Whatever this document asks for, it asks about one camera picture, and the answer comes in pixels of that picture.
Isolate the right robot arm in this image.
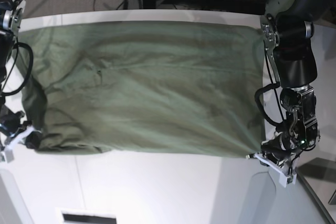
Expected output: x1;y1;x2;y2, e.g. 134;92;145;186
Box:
1;0;36;151

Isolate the green t-shirt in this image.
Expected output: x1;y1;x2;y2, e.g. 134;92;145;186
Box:
19;22;265;157

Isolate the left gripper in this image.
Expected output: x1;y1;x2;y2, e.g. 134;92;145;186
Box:
261;132;299;169

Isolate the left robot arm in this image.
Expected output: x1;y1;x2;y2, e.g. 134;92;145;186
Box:
255;0;334;174

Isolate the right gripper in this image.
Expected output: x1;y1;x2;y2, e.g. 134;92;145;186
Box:
1;111;41;150

